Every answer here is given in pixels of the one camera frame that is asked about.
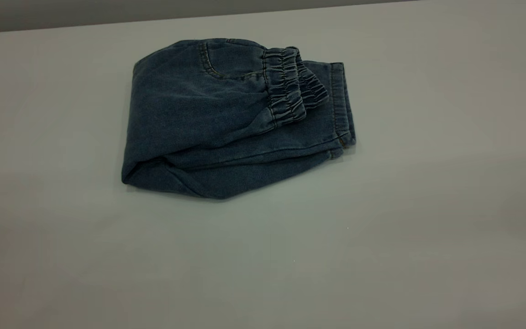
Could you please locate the blue denim shorts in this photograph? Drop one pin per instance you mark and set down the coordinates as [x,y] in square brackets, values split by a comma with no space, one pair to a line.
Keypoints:
[208,119]

